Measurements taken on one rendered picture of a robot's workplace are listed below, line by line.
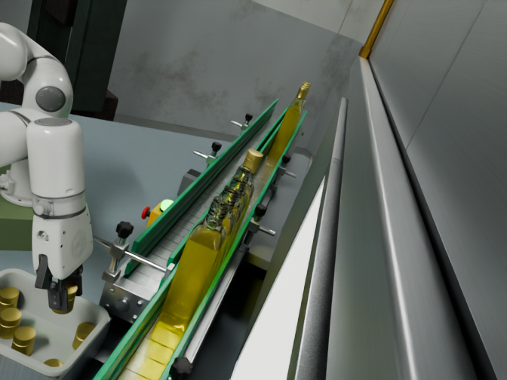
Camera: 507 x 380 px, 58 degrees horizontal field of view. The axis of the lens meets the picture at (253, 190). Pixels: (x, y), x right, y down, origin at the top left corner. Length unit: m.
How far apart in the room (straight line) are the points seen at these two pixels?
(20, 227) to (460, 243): 1.04
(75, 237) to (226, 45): 3.84
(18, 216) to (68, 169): 0.46
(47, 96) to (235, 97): 3.73
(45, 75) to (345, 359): 0.96
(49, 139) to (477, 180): 0.58
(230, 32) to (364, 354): 4.34
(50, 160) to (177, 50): 3.69
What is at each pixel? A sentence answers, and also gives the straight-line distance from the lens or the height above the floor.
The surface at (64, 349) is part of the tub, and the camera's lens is 0.95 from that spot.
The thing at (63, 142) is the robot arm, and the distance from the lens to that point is 0.69.
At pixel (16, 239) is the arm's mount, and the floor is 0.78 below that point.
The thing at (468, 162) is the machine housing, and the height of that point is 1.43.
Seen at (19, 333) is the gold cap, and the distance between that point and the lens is 0.91.
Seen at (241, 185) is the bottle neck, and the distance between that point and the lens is 0.84.
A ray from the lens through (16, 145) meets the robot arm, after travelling 0.73.
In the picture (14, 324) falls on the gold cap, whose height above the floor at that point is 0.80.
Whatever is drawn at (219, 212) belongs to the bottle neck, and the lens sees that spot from 0.74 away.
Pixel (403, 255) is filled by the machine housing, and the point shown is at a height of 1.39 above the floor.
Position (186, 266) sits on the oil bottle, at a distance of 0.79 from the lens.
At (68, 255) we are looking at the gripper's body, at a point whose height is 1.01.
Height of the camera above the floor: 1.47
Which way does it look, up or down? 23 degrees down
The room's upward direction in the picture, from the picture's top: 22 degrees clockwise
